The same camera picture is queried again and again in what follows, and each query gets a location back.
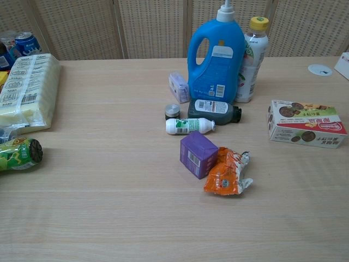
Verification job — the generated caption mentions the small white green yogurt bottle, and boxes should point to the small white green yogurt bottle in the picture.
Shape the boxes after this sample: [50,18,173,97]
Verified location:
[165,117,216,135]

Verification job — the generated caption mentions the red white cookie box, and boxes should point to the red white cookie box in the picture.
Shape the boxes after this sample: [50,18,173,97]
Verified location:
[266,99,349,150]

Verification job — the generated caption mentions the blue drink can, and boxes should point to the blue drink can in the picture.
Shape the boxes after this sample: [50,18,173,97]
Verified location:
[14,31,43,58]

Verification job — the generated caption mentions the white box with red mark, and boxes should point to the white box with red mark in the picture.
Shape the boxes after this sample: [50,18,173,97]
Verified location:
[333,52,349,81]

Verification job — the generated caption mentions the crumpled clear plastic wrap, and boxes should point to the crumpled clear plastic wrap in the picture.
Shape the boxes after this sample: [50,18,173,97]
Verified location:
[0,123,30,145]

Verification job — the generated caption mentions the yellow-capped white drink bottle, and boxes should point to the yellow-capped white drink bottle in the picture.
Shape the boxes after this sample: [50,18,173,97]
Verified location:
[234,16,270,104]

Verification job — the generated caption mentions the white yellow sponge pack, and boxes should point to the white yellow sponge pack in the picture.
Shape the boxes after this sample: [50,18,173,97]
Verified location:
[0,53,61,130]

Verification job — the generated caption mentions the yellow red packet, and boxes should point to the yellow red packet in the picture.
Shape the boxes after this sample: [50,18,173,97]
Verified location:
[0,70,10,93]

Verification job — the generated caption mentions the green labelled plastic bottle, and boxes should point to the green labelled plastic bottle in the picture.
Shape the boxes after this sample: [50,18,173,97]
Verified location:
[0,138,44,172]

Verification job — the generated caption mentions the blue detergent pump bottle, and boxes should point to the blue detergent pump bottle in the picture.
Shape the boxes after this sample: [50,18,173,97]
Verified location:
[187,0,246,105]

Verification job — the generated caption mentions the dark grey squeeze bottle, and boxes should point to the dark grey squeeze bottle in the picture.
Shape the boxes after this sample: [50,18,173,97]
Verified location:
[187,98,243,126]

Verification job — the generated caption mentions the wooden perforated folding screen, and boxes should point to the wooden perforated folding screen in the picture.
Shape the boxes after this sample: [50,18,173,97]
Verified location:
[0,0,349,61]

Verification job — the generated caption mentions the orange snack wrapper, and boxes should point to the orange snack wrapper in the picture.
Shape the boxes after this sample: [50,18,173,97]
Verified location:
[203,146,254,197]

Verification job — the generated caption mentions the small pale purple packet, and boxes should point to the small pale purple packet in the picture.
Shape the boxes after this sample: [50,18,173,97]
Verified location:
[168,71,190,104]

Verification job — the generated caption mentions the purple carton box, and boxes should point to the purple carton box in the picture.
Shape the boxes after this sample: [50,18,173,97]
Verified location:
[179,130,219,180]

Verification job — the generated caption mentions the white round lid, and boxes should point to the white round lid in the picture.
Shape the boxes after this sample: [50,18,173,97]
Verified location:
[308,64,334,76]

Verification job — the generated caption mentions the dark cola bottle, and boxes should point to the dark cola bottle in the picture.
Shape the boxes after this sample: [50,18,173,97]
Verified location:
[0,30,17,71]

